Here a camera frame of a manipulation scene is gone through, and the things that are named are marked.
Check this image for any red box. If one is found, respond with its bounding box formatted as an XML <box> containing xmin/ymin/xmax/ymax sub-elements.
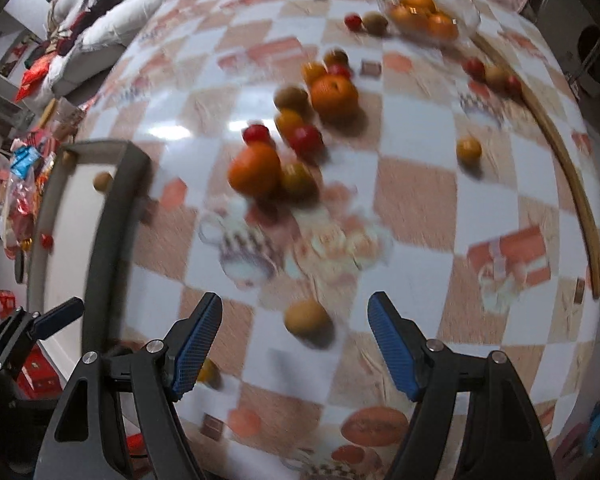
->
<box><xmin>16</xmin><ymin>347</ymin><xmax>63</xmax><ymax>401</ymax></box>

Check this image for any pile of snack packets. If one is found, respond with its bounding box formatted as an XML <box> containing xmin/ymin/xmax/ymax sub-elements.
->
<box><xmin>0</xmin><ymin>127</ymin><xmax>63</xmax><ymax>251</ymax></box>

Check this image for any grey rectangular tray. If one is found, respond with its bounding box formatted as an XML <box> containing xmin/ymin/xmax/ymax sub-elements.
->
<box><xmin>26</xmin><ymin>141</ymin><xmax>154</xmax><ymax>361</ymax></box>

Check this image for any yellow-green round fruit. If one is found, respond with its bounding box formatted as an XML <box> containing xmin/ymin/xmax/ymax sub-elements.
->
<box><xmin>280</xmin><ymin>161</ymin><xmax>320</xmax><ymax>201</ymax></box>

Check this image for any small orange tangerine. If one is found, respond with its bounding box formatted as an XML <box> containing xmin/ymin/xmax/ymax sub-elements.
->
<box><xmin>275</xmin><ymin>109</ymin><xmax>306</xmax><ymax>136</ymax></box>
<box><xmin>301</xmin><ymin>61</ymin><xmax>327</xmax><ymax>84</ymax></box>
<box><xmin>456</xmin><ymin>137</ymin><xmax>483</xmax><ymax>165</ymax></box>

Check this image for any clear glass bowl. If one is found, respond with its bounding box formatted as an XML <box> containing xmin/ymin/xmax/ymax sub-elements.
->
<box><xmin>374</xmin><ymin>0</ymin><xmax>482</xmax><ymax>47</ymax></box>

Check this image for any white sofa with clothes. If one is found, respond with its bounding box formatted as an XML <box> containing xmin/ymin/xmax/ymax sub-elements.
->
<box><xmin>50</xmin><ymin>0</ymin><xmax>173</xmax><ymax>98</ymax></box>

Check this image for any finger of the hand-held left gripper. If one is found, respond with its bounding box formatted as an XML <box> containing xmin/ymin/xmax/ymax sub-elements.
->
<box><xmin>0</xmin><ymin>297</ymin><xmax>86</xmax><ymax>371</ymax></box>

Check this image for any red snack bag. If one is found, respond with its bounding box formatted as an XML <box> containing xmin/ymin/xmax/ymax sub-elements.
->
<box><xmin>14</xmin><ymin>56</ymin><xmax>56</xmax><ymax>103</ymax></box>

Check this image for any large orange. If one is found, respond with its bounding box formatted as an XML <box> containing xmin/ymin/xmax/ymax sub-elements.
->
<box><xmin>227</xmin><ymin>141</ymin><xmax>283</xmax><ymax>199</ymax></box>
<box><xmin>309</xmin><ymin>74</ymin><xmax>360</xmax><ymax>121</ymax></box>

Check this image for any curved wooden strip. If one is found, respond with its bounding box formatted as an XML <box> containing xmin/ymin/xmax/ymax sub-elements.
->
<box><xmin>472</xmin><ymin>35</ymin><xmax>600</xmax><ymax>299</ymax></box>

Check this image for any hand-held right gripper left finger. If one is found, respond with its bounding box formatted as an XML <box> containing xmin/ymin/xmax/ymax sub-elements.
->
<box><xmin>32</xmin><ymin>292</ymin><xmax>224</xmax><ymax>480</ymax></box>

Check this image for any checkered tablecloth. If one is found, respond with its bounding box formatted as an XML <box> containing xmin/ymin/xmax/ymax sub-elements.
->
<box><xmin>77</xmin><ymin>0</ymin><xmax>600</xmax><ymax>480</ymax></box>

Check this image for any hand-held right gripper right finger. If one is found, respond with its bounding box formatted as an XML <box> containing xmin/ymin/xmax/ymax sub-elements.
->
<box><xmin>367</xmin><ymin>291</ymin><xmax>556</xmax><ymax>480</ymax></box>

